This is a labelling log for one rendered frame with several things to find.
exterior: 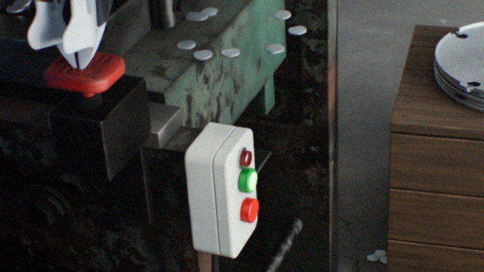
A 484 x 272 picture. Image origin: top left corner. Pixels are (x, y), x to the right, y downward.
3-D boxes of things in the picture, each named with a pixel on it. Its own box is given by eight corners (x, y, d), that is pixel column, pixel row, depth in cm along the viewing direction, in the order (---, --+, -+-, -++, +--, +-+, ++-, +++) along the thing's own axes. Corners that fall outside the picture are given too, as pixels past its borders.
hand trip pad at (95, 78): (137, 121, 99) (129, 54, 95) (109, 151, 95) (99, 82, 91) (78, 111, 102) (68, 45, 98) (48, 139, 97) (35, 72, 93)
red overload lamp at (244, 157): (254, 162, 106) (253, 144, 104) (245, 174, 104) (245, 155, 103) (245, 160, 106) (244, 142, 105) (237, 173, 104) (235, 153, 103)
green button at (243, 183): (258, 184, 107) (256, 163, 106) (248, 198, 105) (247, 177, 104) (248, 183, 108) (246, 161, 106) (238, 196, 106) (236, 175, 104)
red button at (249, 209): (259, 214, 109) (258, 193, 108) (250, 228, 107) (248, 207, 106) (249, 211, 110) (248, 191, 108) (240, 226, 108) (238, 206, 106)
